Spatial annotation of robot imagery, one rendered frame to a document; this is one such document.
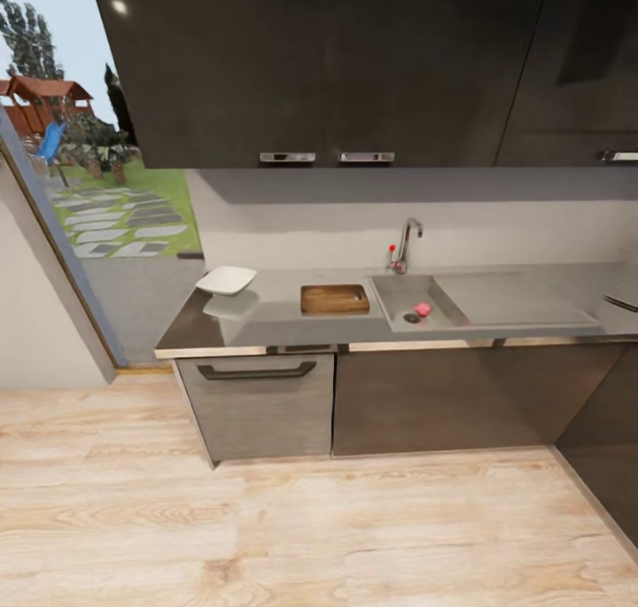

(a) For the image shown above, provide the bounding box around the cutting board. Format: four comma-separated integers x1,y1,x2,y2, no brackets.
300,284,370,313

